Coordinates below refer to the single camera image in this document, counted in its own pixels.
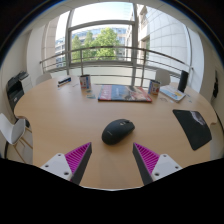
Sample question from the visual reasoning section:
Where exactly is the black computer mouse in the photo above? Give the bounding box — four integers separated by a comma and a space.
101, 118, 136, 146

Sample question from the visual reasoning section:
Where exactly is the printed mug with plant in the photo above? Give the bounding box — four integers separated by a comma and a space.
147, 79, 161, 96

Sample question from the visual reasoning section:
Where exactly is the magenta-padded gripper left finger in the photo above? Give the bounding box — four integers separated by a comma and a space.
40, 142, 93, 186

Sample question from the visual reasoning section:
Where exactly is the white and blue illustrated book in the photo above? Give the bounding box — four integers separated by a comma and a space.
159, 84, 187, 103

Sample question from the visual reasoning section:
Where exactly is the metal balcony railing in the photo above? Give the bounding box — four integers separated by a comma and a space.
39, 45, 194, 88

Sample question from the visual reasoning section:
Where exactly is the black printed mouse pad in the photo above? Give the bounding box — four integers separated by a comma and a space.
172, 109, 213, 151

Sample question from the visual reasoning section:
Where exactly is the black cylindrical bottle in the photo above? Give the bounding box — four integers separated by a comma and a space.
177, 69, 190, 93

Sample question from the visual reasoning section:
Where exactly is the white printed mug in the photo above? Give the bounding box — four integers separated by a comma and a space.
79, 74, 92, 90

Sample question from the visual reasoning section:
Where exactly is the red magazine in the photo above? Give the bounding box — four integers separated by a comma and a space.
97, 84, 153, 103

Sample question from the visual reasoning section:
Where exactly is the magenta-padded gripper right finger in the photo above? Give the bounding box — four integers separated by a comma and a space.
132, 142, 184, 186

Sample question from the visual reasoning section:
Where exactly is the black and white printer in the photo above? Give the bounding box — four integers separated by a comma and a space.
5, 70, 34, 111

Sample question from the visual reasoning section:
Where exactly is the blue and white stapler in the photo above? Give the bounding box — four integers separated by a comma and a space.
57, 76, 73, 88

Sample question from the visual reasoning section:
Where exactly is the white chair with wooden legs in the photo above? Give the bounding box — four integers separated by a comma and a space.
0, 112, 34, 164

